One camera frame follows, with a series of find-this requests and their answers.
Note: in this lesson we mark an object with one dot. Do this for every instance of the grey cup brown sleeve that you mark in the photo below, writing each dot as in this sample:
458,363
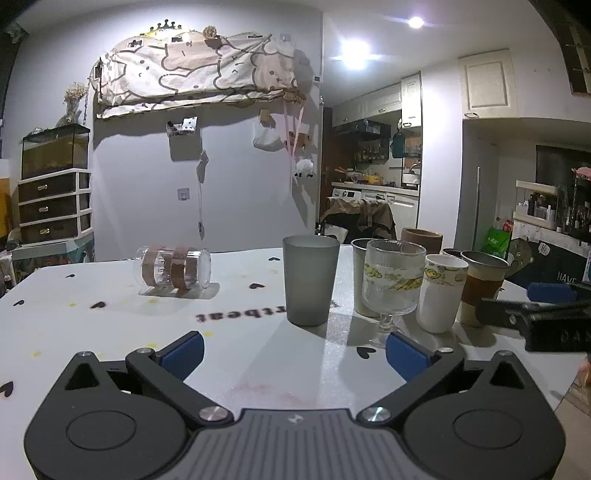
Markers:
482,286

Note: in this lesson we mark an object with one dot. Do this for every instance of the chair with brown coat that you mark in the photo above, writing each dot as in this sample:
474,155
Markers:
360,217

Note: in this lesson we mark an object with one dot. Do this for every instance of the shelf with bottles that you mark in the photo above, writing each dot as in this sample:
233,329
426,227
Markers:
551,205

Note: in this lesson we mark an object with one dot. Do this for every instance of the white drawer unit dark drawers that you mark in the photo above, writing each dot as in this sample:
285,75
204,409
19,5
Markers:
53,205

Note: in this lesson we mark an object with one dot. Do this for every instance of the small dark cup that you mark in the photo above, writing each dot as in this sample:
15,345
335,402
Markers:
450,253

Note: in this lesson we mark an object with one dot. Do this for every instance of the white wall cabinet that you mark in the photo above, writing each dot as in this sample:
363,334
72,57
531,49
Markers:
488,85

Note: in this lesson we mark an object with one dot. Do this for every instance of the teal hanging bag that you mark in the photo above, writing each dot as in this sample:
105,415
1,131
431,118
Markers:
397,144

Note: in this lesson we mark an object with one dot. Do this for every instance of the clear wall organiser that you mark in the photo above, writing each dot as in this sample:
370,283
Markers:
182,125

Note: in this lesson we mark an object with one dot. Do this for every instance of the white cup yellow print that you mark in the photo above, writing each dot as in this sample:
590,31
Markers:
438,300

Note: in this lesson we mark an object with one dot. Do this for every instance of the white plush toy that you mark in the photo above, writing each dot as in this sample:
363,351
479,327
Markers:
303,167

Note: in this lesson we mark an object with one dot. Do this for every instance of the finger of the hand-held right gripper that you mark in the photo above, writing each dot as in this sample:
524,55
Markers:
501,311
551,291

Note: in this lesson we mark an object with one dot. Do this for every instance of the white washing machine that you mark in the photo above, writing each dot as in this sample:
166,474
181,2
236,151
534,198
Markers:
346,193

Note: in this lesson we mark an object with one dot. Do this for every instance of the grey frosted cup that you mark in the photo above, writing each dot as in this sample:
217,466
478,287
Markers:
308,281

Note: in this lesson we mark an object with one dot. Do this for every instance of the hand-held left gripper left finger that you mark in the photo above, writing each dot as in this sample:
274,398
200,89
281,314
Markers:
182,357

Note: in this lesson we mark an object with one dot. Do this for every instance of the ribbed glass goblet yellow print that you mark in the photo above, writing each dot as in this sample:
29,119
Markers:
392,281

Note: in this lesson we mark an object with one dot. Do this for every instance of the white plastic bag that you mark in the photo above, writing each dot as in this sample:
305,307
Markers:
267,136

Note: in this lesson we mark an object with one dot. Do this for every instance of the printed cartoon cloth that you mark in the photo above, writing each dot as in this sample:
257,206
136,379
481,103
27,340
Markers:
194,69

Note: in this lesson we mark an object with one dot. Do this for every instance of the small ceiling spotlight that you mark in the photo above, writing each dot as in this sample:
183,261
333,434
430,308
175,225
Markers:
415,21

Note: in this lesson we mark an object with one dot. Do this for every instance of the round ceiling light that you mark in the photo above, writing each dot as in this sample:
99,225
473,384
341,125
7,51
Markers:
354,54

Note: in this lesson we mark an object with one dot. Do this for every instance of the dried flowers in vase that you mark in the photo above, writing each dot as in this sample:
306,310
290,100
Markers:
74,104

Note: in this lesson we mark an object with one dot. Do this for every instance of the clear glass cup brown bands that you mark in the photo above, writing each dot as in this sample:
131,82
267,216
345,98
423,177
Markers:
173,267

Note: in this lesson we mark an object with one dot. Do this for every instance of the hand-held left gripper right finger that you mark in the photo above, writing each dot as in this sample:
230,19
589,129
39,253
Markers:
407,361

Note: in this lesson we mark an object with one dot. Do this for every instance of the brown ceramic cup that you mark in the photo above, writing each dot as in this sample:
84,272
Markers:
422,240

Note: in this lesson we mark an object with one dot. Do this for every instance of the green shopping bag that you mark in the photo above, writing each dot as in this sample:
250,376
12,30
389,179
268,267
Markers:
496,242

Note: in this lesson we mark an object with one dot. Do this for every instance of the glass fish tank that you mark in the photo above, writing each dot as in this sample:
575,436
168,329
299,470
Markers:
53,152

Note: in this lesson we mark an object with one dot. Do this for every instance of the plain white tall cup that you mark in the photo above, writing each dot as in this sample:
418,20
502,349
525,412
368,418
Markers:
358,277

